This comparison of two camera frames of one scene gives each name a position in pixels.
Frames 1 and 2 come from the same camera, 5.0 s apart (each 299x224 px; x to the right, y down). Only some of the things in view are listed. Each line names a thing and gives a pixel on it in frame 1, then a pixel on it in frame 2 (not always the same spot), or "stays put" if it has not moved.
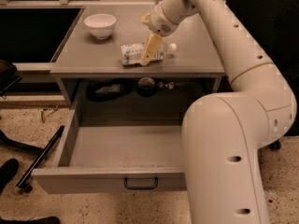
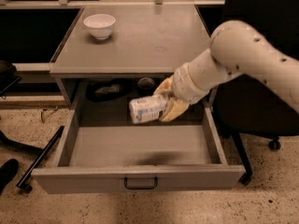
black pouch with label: [109, 90] stays put
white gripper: [159, 21] to [183, 84]
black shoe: [7, 173] stays put
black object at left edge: [7, 76] stays put
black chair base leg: [24, 181] stays put
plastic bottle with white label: [134, 53] to [145, 109]
